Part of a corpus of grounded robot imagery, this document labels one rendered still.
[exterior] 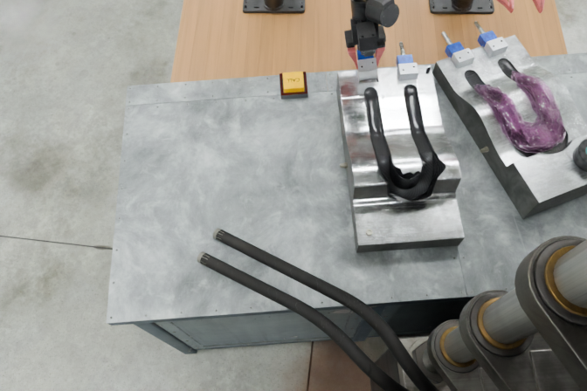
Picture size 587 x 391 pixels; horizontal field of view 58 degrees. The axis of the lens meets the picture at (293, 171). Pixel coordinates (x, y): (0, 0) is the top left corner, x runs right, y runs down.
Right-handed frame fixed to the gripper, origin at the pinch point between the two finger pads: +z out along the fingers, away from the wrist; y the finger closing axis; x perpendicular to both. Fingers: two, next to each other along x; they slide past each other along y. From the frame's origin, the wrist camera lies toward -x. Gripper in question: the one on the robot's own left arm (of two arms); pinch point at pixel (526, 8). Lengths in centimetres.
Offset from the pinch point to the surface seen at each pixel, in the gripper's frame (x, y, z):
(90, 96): 121, -155, -52
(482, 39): 33.3, 2.4, -17.8
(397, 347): 24, -28, 70
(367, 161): 25.7, -33.0, 25.6
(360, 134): 30.5, -34.1, 15.7
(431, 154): 26.9, -17.0, 23.1
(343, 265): 38, -38, 49
